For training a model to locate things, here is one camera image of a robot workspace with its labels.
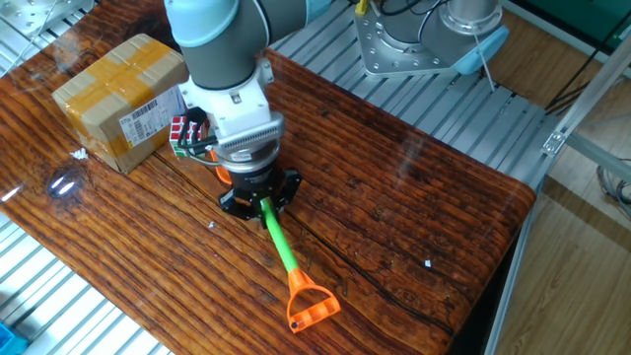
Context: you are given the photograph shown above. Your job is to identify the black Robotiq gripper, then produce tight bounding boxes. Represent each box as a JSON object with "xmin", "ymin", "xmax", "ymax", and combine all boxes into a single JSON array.
[{"xmin": 218, "ymin": 160, "xmax": 304, "ymax": 222}]

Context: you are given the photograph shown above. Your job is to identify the glossy wood-grain table mat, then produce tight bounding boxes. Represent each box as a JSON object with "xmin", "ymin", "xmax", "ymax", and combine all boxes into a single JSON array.
[{"xmin": 0, "ymin": 0, "xmax": 537, "ymax": 355}]

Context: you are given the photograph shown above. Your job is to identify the orange toy shovel green shaft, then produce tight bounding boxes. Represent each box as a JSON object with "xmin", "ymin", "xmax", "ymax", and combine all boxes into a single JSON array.
[{"xmin": 209, "ymin": 150, "xmax": 342, "ymax": 335}]

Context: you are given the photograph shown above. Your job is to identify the aluminium frame rail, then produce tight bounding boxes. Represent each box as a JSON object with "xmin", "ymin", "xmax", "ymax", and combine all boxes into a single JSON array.
[{"xmin": 566, "ymin": 131, "xmax": 631, "ymax": 172}]

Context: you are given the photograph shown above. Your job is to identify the bare aluminium mounting plate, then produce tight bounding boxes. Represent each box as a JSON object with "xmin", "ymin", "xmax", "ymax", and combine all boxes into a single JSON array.
[{"xmin": 0, "ymin": 0, "xmax": 96, "ymax": 38}]

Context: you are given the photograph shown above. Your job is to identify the black floor cables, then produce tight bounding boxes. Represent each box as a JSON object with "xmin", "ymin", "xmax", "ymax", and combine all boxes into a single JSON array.
[{"xmin": 544, "ymin": 19, "xmax": 625, "ymax": 115}]

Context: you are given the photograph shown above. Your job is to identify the grey cable bundle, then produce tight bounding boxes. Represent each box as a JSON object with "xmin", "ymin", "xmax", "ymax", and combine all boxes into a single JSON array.
[{"xmin": 595, "ymin": 165, "xmax": 631, "ymax": 221}]

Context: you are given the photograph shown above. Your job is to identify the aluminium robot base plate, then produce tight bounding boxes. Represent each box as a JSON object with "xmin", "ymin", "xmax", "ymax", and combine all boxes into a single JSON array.
[{"xmin": 353, "ymin": 3, "xmax": 462, "ymax": 79}]

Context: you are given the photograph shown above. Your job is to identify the white Rubik's cube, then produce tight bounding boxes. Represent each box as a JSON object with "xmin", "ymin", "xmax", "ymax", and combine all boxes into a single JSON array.
[{"xmin": 169, "ymin": 115, "xmax": 203, "ymax": 159}]

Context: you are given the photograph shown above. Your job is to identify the aluminium frame post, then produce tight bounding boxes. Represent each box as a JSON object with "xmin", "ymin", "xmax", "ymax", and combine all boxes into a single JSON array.
[{"xmin": 540, "ymin": 30, "xmax": 631, "ymax": 159}]

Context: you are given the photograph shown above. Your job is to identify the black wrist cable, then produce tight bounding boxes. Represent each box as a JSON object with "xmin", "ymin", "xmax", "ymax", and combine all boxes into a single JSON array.
[{"xmin": 176, "ymin": 106, "xmax": 221, "ymax": 167}]

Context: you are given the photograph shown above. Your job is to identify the cardboard box with yellow tape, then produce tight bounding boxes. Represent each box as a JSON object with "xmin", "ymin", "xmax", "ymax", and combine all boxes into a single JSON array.
[{"xmin": 51, "ymin": 33, "xmax": 191, "ymax": 175}]

